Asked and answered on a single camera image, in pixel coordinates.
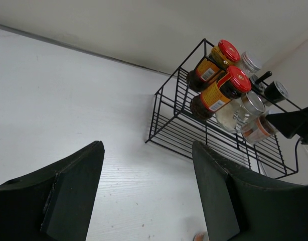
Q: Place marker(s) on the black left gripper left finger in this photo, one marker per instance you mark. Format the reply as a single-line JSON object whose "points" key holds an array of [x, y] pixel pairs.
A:
{"points": [[54, 202]]}

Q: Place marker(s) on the red lid sauce jar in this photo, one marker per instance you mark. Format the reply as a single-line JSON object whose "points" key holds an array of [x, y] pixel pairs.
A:
{"points": [[223, 55], [229, 86]]}

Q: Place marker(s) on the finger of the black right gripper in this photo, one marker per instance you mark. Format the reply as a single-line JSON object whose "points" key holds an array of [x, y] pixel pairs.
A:
{"points": [[290, 124]]}

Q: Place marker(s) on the clear glass jar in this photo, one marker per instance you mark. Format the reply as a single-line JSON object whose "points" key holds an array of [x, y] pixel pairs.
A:
{"points": [[237, 113]]}

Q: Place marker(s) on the labelled lid pink jar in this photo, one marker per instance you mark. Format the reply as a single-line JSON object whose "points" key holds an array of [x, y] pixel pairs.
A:
{"points": [[203, 236]]}

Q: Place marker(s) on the black knob lid grinder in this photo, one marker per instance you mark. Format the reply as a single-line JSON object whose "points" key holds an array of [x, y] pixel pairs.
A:
{"points": [[257, 83]]}

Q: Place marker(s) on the black wire rack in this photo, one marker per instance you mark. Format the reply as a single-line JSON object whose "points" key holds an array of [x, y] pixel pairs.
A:
{"points": [[174, 128]]}

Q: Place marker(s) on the silver lid white bottle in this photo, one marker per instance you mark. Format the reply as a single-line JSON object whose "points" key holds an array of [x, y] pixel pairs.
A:
{"points": [[249, 63]]}

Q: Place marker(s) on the labelled lid brown jar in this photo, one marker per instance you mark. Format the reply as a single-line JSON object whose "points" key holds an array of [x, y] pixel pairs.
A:
{"points": [[258, 130]]}

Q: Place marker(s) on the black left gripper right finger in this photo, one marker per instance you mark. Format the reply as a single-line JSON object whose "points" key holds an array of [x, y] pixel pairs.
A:
{"points": [[241, 204]]}

